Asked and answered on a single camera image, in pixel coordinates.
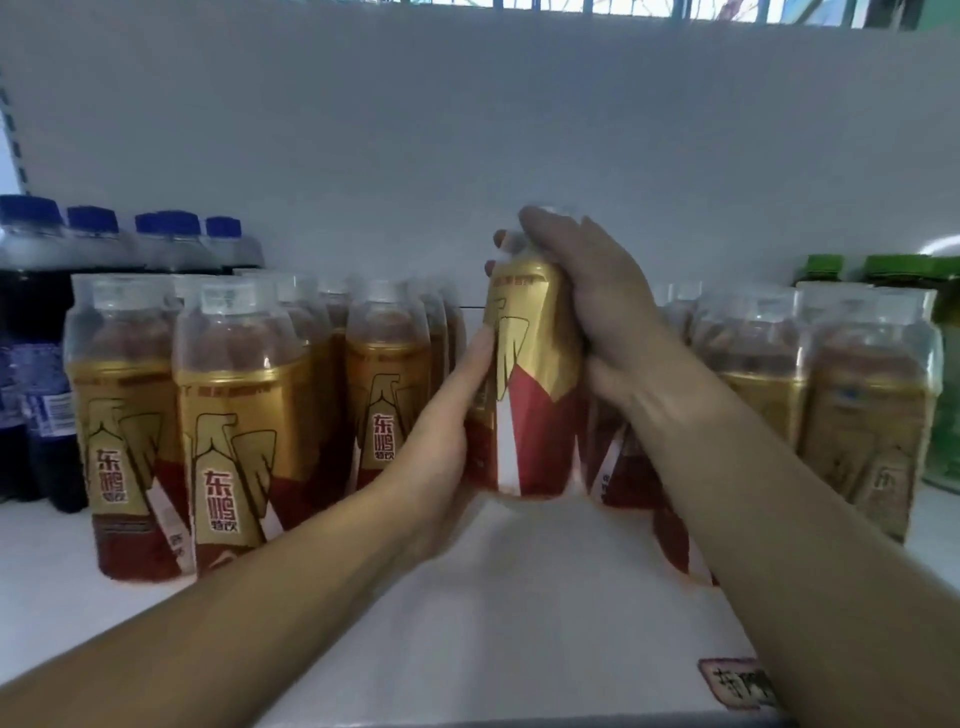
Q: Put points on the grey shelf label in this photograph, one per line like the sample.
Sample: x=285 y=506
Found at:
x=741 y=683

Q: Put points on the person's left forearm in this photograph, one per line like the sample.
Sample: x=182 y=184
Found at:
x=180 y=630

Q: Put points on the gold red drink bottle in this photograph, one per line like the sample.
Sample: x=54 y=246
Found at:
x=525 y=405

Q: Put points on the group of blue-capped cola bottles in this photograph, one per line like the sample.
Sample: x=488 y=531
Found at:
x=45 y=345

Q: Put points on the white metal shelf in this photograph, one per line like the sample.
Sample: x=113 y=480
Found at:
x=450 y=135

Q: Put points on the person's left hand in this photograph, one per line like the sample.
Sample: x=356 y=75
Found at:
x=428 y=458

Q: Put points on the person's right hand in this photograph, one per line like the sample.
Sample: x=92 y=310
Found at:
x=615 y=308

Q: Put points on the barred window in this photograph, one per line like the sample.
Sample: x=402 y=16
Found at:
x=675 y=9

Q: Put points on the row of amber drink bottles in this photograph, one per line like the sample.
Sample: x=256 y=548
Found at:
x=240 y=435

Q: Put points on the person's right forearm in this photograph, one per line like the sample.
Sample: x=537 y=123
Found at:
x=810 y=555

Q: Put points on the row of green-capped bottles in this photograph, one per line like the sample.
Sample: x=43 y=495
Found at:
x=930 y=300

